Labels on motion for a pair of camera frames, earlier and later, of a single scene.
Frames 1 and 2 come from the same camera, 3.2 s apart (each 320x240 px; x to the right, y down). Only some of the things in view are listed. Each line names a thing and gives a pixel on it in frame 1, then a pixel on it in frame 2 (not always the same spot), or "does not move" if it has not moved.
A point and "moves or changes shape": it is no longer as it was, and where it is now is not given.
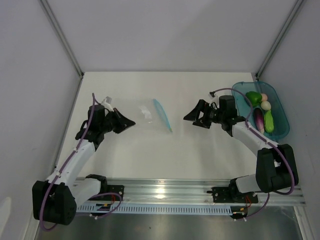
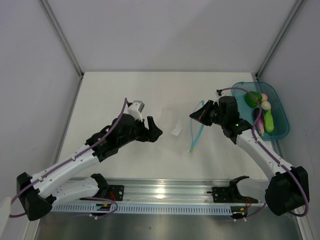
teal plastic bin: [269, 118] does not move
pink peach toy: [264, 96] does not move
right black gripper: [203, 106] does not move
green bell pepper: [255, 98] does not move
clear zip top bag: [146, 113] moves or changes shape
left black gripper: [123, 123] → [153, 131]
